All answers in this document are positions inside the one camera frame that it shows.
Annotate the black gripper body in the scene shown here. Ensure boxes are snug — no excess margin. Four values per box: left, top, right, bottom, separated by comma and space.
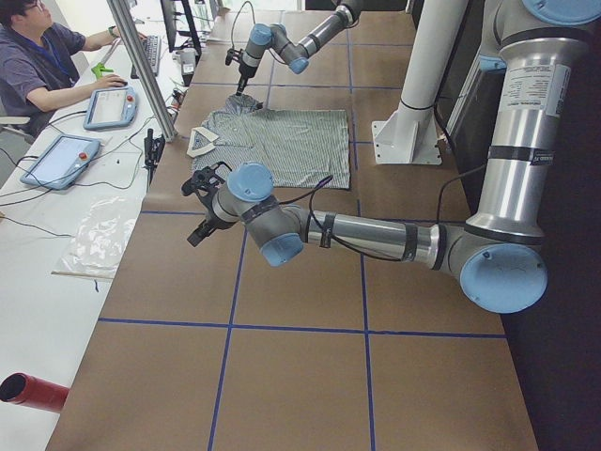
200, 208, 225, 233
239, 65, 254, 85

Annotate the blue white striped polo shirt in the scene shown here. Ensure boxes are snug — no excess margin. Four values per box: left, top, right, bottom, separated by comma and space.
187, 94, 350, 189

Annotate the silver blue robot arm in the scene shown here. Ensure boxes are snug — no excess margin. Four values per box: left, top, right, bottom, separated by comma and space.
225, 0, 363, 96
181, 1, 600, 314

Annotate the black clamp tool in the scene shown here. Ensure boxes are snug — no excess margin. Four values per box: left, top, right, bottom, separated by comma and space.
144, 129, 165, 190

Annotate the black keyboard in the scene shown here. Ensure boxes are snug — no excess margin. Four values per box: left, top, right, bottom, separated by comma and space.
141, 35, 162, 76

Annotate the clear plastic bag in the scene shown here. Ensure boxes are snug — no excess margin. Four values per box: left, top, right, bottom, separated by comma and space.
53, 195, 141, 279

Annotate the black monitor stand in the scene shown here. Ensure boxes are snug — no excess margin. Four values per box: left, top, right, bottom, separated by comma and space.
159, 0, 203, 54

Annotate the upper blue teach pendant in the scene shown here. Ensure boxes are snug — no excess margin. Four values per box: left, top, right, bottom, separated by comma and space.
84, 86, 138, 131

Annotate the blue teach pendant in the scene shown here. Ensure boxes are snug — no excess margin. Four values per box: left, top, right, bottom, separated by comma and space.
20, 134, 101, 190
84, 86, 138, 131

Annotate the green plastic tool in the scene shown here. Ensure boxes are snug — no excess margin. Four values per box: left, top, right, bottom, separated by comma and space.
91, 63, 113, 79

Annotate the lower blue teach pendant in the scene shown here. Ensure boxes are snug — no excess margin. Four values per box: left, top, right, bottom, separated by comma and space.
20, 134, 101, 190

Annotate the seated person in blue shirt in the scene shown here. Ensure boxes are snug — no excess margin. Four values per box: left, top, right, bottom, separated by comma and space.
1, 1, 125, 137

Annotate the red cylinder tube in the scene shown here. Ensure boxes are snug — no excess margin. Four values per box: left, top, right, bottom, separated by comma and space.
1, 373, 69, 413

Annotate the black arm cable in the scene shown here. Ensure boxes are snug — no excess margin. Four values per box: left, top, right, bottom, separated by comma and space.
276, 174, 489, 262
229, 0, 257, 53

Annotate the aluminium frame post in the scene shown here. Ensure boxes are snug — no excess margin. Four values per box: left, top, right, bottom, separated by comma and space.
107, 0, 177, 143

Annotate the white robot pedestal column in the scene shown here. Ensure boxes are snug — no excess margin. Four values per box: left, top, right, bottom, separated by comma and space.
372, 0, 468, 165

